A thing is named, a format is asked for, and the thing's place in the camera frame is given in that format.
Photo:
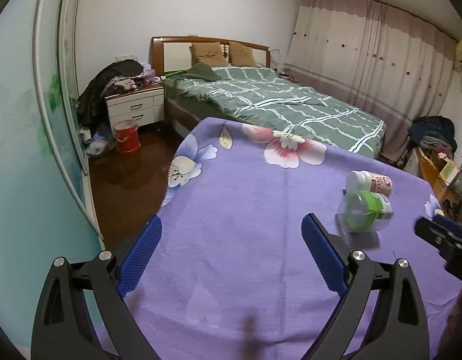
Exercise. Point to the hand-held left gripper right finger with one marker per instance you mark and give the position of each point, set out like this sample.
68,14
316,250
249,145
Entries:
324,255

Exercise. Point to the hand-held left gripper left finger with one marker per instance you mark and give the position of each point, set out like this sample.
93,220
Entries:
139,258

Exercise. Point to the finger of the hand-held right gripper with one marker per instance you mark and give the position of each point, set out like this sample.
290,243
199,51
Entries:
446,222
437,238

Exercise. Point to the clear bottle green label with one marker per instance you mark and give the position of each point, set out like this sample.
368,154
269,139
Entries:
362,212

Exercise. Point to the white bottle pink label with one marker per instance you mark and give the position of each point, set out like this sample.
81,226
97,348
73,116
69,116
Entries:
366,182

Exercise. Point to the green paper box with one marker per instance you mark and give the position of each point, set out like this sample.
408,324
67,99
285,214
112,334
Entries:
449,171

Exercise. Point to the wooden cabinet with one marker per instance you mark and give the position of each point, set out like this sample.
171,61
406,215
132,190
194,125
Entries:
428,165

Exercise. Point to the dark clothes pile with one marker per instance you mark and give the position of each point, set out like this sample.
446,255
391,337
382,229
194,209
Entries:
433,131

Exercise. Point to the purple floral blanket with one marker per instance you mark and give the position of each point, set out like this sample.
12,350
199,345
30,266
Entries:
234,213

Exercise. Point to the red bucket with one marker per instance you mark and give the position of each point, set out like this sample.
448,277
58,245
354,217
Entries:
126,138

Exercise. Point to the plastic bags heap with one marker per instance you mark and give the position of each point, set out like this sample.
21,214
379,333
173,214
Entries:
98,144

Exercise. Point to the white nightstand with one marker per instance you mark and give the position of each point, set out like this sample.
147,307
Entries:
135,107

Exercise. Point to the green checked quilt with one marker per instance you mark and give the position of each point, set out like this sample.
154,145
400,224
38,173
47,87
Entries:
276,97

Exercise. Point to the glass sliding wardrobe door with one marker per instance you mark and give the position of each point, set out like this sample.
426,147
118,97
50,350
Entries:
21,138

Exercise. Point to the beige pink curtain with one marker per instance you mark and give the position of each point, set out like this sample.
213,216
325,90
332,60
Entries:
366,63

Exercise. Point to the clothes heap on nightstand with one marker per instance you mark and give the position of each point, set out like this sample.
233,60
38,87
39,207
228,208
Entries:
118,71

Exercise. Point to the dark green cloth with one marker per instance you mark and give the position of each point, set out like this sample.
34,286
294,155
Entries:
197,73

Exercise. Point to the wooden bed headboard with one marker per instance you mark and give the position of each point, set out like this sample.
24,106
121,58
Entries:
171,52

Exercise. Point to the brown pillow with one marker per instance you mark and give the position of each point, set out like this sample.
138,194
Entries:
205,54
242,54

